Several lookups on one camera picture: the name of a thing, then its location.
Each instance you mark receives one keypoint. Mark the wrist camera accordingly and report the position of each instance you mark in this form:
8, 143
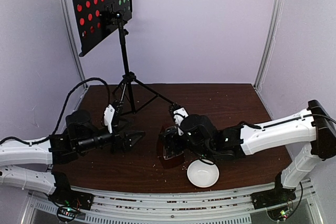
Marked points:
178, 114
112, 114

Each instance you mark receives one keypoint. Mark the left aluminium frame post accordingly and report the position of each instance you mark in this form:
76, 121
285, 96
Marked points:
71, 39

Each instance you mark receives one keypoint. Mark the aluminium front rail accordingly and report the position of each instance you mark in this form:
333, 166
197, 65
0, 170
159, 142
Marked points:
222, 206

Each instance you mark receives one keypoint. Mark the clear plastic metronome cover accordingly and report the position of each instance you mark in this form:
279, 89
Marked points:
171, 145

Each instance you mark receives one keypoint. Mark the red wooden metronome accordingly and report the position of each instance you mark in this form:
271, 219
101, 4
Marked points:
170, 163

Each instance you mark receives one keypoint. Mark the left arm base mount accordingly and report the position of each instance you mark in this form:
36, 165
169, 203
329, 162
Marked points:
65, 196

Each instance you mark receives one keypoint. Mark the white ceramic bowl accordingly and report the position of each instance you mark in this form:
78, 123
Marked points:
202, 173

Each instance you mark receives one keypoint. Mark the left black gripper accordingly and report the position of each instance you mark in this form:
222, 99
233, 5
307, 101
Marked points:
125, 145

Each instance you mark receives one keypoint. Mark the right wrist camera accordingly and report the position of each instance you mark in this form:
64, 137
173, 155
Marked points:
178, 114

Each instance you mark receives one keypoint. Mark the aluminium frame post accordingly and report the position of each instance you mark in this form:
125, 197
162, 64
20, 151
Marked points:
269, 44
71, 39

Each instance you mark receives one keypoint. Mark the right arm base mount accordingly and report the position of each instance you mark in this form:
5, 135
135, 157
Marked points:
273, 200

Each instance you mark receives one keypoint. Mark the black perforated music stand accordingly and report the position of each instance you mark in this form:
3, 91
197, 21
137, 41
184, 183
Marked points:
96, 20

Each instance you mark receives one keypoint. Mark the right aluminium frame post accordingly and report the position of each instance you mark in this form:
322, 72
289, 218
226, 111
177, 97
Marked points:
269, 44

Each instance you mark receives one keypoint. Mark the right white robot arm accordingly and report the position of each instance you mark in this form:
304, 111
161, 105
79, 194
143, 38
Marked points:
311, 126

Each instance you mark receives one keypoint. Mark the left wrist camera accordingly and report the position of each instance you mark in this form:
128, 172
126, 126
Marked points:
112, 114

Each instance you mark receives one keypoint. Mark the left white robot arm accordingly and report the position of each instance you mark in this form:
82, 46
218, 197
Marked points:
79, 137

